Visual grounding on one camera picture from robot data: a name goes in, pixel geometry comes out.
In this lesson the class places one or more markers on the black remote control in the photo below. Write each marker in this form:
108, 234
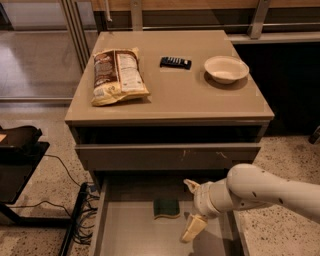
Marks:
175, 62

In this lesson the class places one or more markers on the brown and cream snack bag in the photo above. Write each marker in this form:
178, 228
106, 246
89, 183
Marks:
117, 77

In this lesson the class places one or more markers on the dark object on side table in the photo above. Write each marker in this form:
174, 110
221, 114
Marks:
19, 138

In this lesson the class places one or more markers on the black side table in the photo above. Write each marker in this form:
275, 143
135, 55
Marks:
16, 168

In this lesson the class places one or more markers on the white bowl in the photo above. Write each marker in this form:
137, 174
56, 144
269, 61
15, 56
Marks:
226, 69

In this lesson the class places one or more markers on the grey top drawer front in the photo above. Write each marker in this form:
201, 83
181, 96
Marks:
162, 157

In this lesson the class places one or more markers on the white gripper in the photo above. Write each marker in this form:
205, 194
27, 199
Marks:
201, 200

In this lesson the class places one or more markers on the green and yellow sponge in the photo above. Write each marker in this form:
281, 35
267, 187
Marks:
166, 208

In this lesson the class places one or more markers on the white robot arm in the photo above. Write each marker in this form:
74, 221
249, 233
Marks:
247, 187

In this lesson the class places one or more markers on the open grey middle drawer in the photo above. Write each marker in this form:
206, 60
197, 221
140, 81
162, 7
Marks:
125, 224

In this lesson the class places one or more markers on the black power strip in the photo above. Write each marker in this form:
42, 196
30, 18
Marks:
73, 221

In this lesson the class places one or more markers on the grey drawer cabinet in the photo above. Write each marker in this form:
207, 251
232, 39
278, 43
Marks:
184, 106

